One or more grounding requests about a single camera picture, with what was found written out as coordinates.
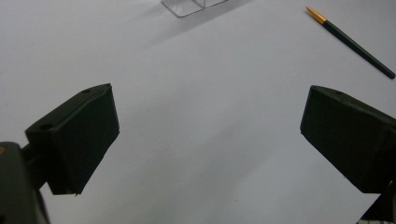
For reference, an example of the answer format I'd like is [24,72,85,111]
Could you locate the clear plastic divided pen holder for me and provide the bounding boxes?
[161,0,230,19]

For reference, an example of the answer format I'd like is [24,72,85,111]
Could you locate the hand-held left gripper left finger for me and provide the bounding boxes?
[24,82,120,197]

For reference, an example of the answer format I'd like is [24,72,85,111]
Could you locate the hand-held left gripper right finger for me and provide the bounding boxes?
[300,85,396,195]

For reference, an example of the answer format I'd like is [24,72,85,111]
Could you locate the dark green pen gold tip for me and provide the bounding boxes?
[304,6,396,80]

